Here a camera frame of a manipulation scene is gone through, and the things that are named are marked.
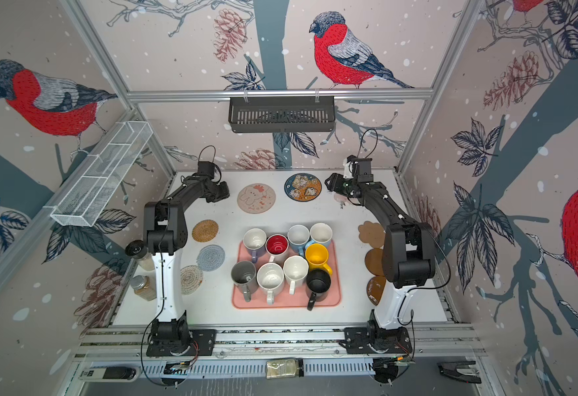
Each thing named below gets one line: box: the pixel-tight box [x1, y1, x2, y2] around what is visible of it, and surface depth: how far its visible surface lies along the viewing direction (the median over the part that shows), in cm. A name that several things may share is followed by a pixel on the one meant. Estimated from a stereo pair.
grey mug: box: [230, 260, 259, 303], surface depth 80 cm
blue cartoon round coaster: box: [284, 172, 323, 203], surface depth 117 cm
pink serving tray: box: [232, 241, 342, 309], surface depth 82 cm
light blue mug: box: [287, 224, 310, 256], surface depth 89 cm
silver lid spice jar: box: [130, 274, 157, 302], surface depth 78 cm
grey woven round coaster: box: [196, 244, 226, 272], surface depth 94 cm
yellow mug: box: [304, 242, 333, 276], surface depth 86 cm
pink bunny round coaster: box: [236, 183, 277, 215], surface depth 113 cm
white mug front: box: [255, 262, 285, 306], surface depth 81 cm
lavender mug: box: [242, 227, 267, 264], surface depth 92 cm
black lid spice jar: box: [124, 239, 156, 271], surface depth 85 cm
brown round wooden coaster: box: [364, 247, 384, 277], surface depth 93 cm
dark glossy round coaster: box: [366, 275, 387, 307], surface depth 85 cm
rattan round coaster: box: [191, 219, 219, 243], surface depth 102 cm
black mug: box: [305, 268, 332, 312], surface depth 80 cm
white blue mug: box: [304, 221, 333, 251], surface depth 91 cm
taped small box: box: [265, 358, 305, 380], surface depth 67 cm
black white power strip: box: [79, 366, 139, 382], surface depth 68 cm
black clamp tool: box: [436, 360, 482, 384], surface depth 69 cm
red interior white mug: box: [265, 233, 289, 263], surface depth 90 cm
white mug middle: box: [282, 254, 310, 296], surface depth 81 cm
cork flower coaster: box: [357, 221, 386, 249], surface depth 100 cm
